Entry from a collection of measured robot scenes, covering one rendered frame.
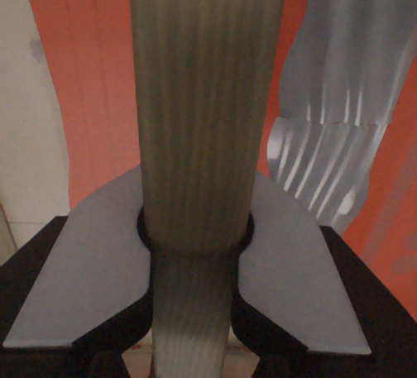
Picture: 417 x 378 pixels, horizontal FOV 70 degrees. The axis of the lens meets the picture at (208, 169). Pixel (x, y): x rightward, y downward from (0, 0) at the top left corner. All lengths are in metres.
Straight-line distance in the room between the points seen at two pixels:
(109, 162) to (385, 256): 0.23
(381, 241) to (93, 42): 0.25
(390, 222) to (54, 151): 0.25
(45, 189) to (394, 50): 0.23
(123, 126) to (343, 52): 0.13
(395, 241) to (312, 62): 0.17
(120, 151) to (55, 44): 0.07
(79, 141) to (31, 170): 0.04
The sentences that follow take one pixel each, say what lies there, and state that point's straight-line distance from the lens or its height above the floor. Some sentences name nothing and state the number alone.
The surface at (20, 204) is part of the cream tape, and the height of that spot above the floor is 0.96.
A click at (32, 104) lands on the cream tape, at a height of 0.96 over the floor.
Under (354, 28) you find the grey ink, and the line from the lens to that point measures 0.18.
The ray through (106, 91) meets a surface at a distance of 0.19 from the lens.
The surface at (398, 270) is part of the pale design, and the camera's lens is 0.31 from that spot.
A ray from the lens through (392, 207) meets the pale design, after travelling 0.26.
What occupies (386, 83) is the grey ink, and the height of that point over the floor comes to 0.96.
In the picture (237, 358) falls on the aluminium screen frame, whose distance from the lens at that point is 0.36.
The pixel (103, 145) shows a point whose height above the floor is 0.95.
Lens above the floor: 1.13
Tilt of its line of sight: 59 degrees down
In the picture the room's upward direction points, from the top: 178 degrees clockwise
